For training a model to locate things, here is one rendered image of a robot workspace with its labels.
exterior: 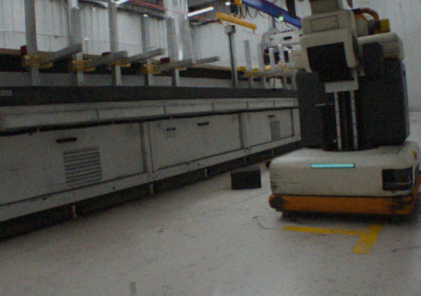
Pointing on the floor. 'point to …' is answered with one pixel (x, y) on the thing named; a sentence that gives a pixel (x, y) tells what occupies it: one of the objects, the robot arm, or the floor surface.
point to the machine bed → (125, 149)
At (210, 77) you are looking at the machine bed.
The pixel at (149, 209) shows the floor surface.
